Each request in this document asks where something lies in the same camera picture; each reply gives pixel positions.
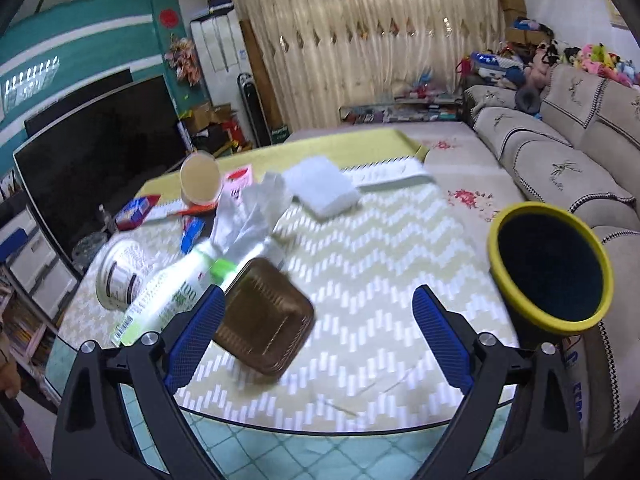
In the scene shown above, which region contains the low shelf of books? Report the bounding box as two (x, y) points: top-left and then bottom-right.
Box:
(340, 100), (463, 123)

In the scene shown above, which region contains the artificial flower decoration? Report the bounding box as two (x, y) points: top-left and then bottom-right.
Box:
(165, 35), (201, 86)

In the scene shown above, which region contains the white green plastic bottle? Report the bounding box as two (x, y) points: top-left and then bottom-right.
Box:
(110, 240), (241, 348)

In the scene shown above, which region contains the open cardboard box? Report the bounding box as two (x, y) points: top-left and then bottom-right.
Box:
(192, 105), (233, 133)

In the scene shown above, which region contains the pile of plush toys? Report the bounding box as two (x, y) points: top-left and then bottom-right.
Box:
(530, 40), (640, 91)

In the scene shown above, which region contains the black bin with yellow rim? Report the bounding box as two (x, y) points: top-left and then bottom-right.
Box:
(487, 201), (615, 356)

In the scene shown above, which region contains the white blue printed bag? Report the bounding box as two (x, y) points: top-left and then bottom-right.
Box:
(560, 335), (585, 441)

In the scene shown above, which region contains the white foam net sleeve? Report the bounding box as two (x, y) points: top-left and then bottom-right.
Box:
(281, 156), (361, 220)

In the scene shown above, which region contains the black tower fan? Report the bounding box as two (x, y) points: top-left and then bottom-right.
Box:
(237, 72), (271, 148)

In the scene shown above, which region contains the stack of cardboard boxes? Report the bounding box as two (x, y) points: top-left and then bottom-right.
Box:
(499, 0), (528, 43)

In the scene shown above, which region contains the red wrapper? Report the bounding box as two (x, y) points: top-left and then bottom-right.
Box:
(177, 200), (218, 216)

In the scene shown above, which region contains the glass ashtray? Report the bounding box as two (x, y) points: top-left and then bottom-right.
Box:
(72, 235), (108, 266)

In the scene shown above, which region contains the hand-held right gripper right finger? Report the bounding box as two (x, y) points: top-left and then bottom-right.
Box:
(411, 284), (586, 480)

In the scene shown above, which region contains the white cabinet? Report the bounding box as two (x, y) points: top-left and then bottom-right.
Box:
(189, 10), (251, 111)

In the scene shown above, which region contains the red blue snack packet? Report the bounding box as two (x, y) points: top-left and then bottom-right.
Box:
(114, 194), (162, 232)

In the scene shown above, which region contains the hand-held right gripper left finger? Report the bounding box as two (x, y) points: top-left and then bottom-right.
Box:
(50, 284), (228, 480)

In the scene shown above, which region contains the beige embroidered sofa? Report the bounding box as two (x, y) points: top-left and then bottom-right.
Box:
(462, 62), (640, 456)

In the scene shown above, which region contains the brown wooden board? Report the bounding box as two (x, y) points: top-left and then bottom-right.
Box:
(239, 20), (283, 131)

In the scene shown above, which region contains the white round plastic tub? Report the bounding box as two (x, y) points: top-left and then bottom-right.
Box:
(95, 239), (161, 311)

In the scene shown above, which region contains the brown plastic food tray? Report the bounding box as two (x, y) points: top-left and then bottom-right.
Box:
(212, 257), (316, 378)

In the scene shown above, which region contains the beige paper cup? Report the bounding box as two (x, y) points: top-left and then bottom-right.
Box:
(179, 151), (224, 206)

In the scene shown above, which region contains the black flat television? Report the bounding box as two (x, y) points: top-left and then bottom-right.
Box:
(12, 75), (188, 266)

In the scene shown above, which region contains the white drawer television stand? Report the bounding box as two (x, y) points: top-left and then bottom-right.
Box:
(0, 205), (81, 321)

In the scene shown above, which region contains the pink packet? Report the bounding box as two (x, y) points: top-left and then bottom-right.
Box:
(222, 164), (254, 206)

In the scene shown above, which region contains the beige patterned curtain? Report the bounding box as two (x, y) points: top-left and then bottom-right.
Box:
(227, 0), (506, 133)

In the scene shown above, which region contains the blue wrapper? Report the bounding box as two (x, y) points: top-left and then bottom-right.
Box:
(180, 216), (205, 255)

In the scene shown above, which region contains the crumpled white plastic bag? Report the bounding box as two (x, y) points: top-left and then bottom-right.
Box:
(210, 171), (293, 268)

